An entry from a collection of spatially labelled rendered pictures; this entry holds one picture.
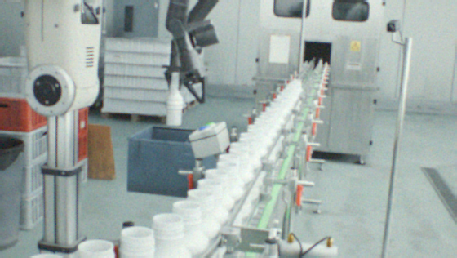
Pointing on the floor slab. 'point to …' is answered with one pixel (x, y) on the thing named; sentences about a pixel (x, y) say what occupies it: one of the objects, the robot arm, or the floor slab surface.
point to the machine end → (344, 94)
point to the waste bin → (10, 189)
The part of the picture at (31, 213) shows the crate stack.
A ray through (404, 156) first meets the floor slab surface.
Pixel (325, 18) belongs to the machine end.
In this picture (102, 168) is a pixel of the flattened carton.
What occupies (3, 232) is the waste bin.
